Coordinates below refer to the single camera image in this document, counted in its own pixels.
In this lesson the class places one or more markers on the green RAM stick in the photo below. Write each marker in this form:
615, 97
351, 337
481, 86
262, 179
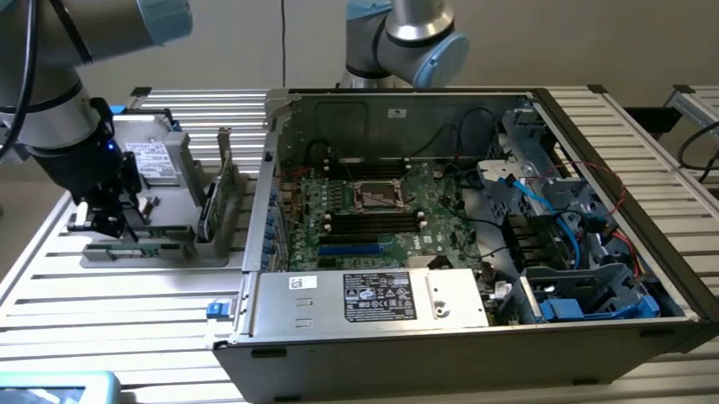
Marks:
140, 251

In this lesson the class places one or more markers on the teal plastic device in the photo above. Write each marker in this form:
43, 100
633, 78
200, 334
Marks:
56, 389

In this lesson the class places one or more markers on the silver power supply unit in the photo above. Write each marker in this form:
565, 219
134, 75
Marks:
315, 311

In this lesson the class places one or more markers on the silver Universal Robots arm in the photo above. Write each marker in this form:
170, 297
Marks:
47, 105

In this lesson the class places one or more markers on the graphics card with metal bracket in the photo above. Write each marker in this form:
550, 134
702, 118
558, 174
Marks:
223, 189

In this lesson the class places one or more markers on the hard disk with white label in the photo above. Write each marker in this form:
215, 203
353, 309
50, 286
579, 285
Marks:
148, 160

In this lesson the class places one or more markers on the disk bay with blue latches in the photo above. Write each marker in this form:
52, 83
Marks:
585, 290

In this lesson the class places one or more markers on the grey parts rack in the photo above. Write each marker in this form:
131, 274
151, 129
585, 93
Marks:
214, 252

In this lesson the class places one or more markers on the CPU socket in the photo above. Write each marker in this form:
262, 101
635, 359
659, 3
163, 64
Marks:
378, 194

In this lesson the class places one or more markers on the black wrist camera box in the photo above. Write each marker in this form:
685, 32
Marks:
100, 122

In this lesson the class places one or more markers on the black expansion slot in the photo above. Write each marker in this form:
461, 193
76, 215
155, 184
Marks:
349, 240

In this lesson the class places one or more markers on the black RAM slot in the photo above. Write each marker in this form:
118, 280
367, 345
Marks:
371, 224
371, 219
367, 162
371, 214
371, 228
367, 166
367, 176

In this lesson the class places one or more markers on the open black PC case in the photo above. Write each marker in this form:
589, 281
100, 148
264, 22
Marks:
394, 370

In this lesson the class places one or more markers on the silver chipset heatsink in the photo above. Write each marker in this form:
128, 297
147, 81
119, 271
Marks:
425, 263

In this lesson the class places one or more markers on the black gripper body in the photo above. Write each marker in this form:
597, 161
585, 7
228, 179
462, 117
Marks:
79, 172

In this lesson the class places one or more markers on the neighbouring metal slat table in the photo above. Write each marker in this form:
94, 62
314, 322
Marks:
694, 101

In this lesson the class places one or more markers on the blue expansion slot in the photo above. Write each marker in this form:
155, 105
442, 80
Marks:
349, 250

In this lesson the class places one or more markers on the green motherboard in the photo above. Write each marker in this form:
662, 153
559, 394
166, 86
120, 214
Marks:
441, 202

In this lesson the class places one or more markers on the blue table clamp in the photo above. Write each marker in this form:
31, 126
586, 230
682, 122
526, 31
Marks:
219, 309

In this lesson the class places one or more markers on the grey metal drive cage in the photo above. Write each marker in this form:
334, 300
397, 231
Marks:
529, 139

